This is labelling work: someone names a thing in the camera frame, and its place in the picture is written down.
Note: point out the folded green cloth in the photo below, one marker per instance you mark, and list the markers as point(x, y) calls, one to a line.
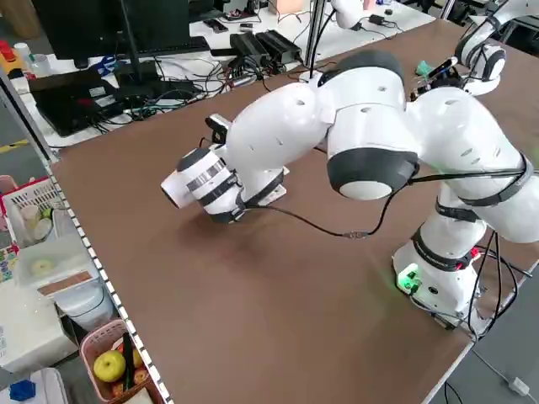
point(423, 68)

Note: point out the black power adapter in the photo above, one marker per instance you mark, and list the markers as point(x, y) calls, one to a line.
point(377, 19)

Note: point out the yellow apple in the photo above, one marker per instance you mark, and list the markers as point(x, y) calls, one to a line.
point(109, 367)

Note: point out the black finned power supply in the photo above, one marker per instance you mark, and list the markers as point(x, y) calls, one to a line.
point(248, 46)
point(280, 44)

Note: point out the clear plastic storage box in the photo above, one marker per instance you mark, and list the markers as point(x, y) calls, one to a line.
point(50, 263)

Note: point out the aluminium frame post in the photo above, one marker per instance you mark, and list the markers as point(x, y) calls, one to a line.
point(316, 33)

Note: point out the aluminium frame rail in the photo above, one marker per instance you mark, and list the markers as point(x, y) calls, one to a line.
point(105, 286)

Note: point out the pink plastic basket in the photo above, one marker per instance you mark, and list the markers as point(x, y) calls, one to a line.
point(90, 345)

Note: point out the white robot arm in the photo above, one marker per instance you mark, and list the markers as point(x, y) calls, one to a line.
point(488, 63)
point(366, 126)

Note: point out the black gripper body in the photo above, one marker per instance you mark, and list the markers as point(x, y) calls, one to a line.
point(455, 79)
point(220, 135)

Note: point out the black computer monitor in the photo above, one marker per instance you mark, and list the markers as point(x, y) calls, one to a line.
point(126, 25)

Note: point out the white plastic basket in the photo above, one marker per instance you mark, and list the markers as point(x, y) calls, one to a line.
point(29, 198)

